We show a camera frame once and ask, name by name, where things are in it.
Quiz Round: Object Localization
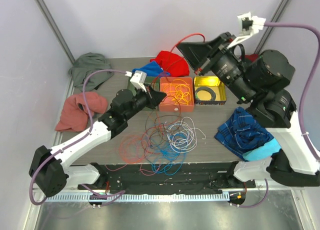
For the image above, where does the salmon drawer box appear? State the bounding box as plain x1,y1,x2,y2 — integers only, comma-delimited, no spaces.
159,77,195,113

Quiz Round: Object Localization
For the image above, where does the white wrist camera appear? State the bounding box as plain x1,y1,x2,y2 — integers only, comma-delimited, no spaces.
227,12,266,49
125,70,147,93

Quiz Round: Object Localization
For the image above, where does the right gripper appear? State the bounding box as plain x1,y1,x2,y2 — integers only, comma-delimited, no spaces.
176,32,257,104

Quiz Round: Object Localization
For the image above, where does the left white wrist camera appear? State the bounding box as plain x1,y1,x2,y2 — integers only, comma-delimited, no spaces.
125,70,147,93

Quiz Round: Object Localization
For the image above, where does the dark red cloth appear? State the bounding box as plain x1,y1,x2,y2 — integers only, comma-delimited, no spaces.
244,53,259,64

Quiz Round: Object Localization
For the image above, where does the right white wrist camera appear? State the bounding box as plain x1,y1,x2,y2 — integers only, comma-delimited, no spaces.
227,12,266,49

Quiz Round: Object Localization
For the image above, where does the white cable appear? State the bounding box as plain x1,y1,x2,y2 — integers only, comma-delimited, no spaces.
166,116,207,155

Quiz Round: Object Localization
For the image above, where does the blue cable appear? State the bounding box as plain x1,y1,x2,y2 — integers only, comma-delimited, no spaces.
147,128,198,176

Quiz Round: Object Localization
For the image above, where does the cyan cloth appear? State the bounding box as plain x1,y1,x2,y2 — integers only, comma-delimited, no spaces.
242,138,281,162

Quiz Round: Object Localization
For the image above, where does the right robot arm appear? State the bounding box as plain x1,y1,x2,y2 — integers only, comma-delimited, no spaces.
176,32,320,188

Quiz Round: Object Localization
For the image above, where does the dusty pink cloth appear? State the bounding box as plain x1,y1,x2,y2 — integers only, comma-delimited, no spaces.
55,91,108,132

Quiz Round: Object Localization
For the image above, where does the blue plaid cloth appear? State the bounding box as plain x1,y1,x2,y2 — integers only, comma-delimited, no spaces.
214,107,274,162

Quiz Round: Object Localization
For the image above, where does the orange cable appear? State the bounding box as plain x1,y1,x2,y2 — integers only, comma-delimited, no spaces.
118,132,156,165

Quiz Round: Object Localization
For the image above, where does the pink cable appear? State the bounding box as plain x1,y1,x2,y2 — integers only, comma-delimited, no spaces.
103,162,156,177

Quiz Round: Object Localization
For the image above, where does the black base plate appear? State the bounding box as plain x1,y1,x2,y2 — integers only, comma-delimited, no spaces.
74,162,256,195

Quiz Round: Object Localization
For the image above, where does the grey coiled cable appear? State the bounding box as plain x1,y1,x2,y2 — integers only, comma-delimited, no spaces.
194,86,217,101

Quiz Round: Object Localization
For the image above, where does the green drawer box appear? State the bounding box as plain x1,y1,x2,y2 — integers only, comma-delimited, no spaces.
127,73,160,94

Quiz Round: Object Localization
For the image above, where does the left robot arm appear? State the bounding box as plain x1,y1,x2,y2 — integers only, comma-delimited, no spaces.
29,86,167,198

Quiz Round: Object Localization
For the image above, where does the orange-yellow cable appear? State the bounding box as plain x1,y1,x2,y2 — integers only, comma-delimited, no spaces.
162,77,194,106

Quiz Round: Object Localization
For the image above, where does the grey cloth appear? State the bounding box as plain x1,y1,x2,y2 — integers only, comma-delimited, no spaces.
68,52,114,92

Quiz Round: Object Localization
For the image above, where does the slotted cable duct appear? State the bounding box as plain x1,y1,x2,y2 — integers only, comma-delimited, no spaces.
46,192,230,203

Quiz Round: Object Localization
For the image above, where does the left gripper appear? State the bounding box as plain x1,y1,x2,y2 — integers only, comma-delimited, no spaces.
124,83,166,121

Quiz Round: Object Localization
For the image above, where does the black cable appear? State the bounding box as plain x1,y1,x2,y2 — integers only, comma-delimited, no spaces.
144,109,181,146

